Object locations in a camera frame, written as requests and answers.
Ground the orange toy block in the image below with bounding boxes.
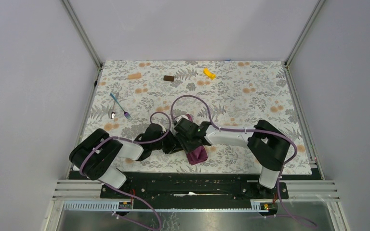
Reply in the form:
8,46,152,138
127,72,142,80

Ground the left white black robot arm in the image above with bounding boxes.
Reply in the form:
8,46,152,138
69,123,183,198

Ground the brown toy block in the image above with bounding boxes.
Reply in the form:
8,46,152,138
163,75,175,82

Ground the yellow toy piece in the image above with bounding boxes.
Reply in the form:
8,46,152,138
203,68,216,80

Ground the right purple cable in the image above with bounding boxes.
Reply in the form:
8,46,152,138
170,95,318,229

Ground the left aluminium frame post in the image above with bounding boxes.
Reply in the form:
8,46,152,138
60,0,104,68

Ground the purple cloth napkin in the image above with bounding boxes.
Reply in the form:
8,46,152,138
185,114,208,165

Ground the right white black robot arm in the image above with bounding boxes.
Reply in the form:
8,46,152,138
173,118,297,198

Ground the floral patterned table mat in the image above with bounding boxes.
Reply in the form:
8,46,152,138
72,60,313,175

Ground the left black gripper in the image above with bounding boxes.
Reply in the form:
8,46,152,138
151,129,183,154

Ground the right aluminium frame post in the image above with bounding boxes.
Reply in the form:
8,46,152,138
284,0,328,66

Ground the white slotted cable duct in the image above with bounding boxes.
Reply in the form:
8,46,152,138
64,200,270,213

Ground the aluminium frame post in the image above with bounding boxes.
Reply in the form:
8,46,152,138
284,0,328,66
60,0,104,68

